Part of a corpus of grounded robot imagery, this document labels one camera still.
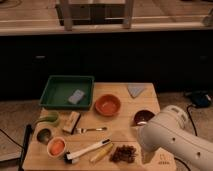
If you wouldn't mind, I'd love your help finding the grey sponge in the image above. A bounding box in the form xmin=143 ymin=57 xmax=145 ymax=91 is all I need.
xmin=68 ymin=89 xmax=85 ymax=104

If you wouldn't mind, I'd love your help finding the grey triangular cloth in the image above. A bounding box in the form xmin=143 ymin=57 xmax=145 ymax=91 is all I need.
xmin=127 ymin=84 xmax=145 ymax=98

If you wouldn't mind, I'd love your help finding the red bowl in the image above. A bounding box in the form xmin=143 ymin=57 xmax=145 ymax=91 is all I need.
xmin=95 ymin=94 xmax=121 ymax=117

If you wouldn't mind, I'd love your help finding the green plastic tray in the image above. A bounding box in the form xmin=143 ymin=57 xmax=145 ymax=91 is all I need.
xmin=40 ymin=75 xmax=94 ymax=110

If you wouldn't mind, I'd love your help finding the black bar left edge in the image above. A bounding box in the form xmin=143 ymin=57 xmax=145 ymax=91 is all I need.
xmin=18 ymin=124 xmax=33 ymax=171

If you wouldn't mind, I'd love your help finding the white cup orange inside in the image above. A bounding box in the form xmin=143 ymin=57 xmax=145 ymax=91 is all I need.
xmin=47 ymin=137 xmax=66 ymax=158

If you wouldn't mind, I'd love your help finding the wooden chair frame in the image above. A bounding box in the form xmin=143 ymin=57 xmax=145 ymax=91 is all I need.
xmin=55 ymin=0 xmax=134 ymax=31

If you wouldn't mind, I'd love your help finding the yellow corn cob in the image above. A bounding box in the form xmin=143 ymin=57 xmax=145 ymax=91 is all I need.
xmin=90 ymin=143 xmax=113 ymax=163

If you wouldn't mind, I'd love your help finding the wooden block eraser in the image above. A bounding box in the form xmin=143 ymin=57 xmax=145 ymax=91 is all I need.
xmin=63 ymin=111 xmax=81 ymax=134

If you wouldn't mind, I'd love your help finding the silver fork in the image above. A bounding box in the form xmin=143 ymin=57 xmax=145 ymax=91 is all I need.
xmin=75 ymin=127 xmax=107 ymax=134

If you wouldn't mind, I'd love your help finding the dark device on floor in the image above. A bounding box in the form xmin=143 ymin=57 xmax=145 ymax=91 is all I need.
xmin=185 ymin=91 xmax=212 ymax=108

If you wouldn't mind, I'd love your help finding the black cable right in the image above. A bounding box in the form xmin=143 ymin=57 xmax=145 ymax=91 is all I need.
xmin=185 ymin=103 xmax=199 ymax=137

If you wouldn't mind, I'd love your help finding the dark brown bowl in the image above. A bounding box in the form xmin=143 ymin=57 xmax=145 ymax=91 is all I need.
xmin=134 ymin=110 xmax=155 ymax=126

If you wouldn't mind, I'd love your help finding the dark grape bunch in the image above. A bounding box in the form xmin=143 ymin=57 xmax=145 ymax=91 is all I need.
xmin=110 ymin=145 xmax=136 ymax=163

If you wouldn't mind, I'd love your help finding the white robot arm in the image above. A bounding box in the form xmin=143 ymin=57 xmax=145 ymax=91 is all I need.
xmin=137 ymin=105 xmax=213 ymax=171

